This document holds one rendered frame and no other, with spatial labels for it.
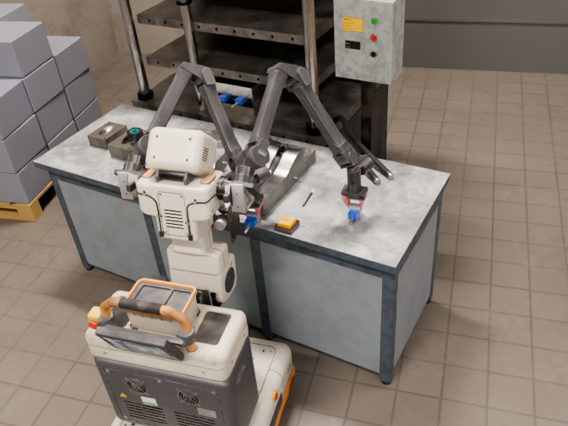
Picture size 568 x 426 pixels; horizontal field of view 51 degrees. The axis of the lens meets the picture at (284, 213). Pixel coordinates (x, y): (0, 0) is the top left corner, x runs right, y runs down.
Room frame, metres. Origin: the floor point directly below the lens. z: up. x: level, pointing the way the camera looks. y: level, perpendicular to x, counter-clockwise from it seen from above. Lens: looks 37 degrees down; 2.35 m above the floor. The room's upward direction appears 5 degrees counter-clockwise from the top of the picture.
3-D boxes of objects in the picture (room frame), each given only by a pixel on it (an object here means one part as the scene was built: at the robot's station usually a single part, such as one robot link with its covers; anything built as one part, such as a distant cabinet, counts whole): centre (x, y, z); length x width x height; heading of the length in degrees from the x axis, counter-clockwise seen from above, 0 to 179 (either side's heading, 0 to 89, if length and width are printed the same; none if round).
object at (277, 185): (2.34, 0.06, 0.87); 0.50 x 0.26 x 0.14; 148
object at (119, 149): (2.76, 0.75, 0.83); 0.20 x 0.15 x 0.07; 148
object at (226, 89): (3.31, 0.09, 0.87); 0.50 x 0.27 x 0.17; 148
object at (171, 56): (3.45, 0.07, 1.01); 1.10 x 0.74 x 0.05; 58
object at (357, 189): (2.01, -0.30, 0.95); 0.10 x 0.07 x 0.07; 67
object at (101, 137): (2.89, 0.91, 0.83); 0.17 x 0.13 x 0.06; 148
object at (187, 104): (3.41, 0.09, 0.75); 1.30 x 0.84 x 0.06; 58
